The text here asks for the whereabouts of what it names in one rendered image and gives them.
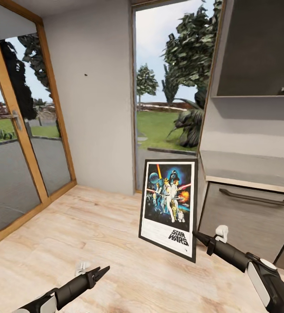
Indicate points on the poster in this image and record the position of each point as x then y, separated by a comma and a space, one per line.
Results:
168, 212

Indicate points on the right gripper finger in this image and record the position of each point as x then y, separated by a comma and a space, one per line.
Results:
203, 234
203, 239

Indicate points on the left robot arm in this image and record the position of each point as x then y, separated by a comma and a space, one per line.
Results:
59, 297

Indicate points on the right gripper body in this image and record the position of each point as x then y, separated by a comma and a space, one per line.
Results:
223, 250

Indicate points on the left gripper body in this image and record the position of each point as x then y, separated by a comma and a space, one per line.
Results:
80, 284

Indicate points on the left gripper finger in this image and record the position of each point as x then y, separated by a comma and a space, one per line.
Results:
99, 274
95, 270

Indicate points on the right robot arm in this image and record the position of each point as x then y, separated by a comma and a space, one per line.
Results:
263, 274

